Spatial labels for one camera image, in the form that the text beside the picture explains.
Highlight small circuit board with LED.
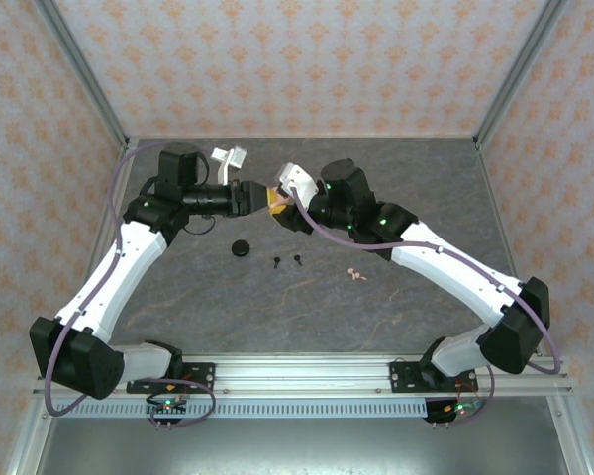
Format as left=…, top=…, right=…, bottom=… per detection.
left=425, top=395, right=486, bottom=426
left=146, top=395, right=189, bottom=428

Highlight grey metal sheet panel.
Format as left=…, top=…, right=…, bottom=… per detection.
left=34, top=413, right=573, bottom=475

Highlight aluminium frame post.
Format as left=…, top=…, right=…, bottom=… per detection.
left=546, top=390, right=594, bottom=475
left=473, top=0, right=570, bottom=150
left=4, top=395, right=50, bottom=475
left=32, top=0, right=132, bottom=150

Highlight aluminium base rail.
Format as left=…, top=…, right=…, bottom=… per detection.
left=33, top=353, right=574, bottom=398

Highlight slotted grey cable duct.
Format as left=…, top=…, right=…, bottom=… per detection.
left=53, top=398, right=430, bottom=420

